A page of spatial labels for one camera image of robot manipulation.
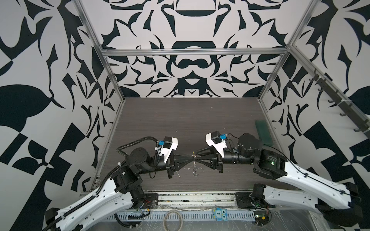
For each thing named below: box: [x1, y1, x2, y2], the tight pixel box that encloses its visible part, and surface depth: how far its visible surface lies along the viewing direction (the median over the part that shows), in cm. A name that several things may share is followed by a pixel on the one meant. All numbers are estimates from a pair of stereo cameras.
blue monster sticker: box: [212, 207, 228, 222], surface depth 71 cm
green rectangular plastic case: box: [254, 119, 274, 147], surface depth 101 cm
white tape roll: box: [162, 209, 184, 231], surface depth 69 cm
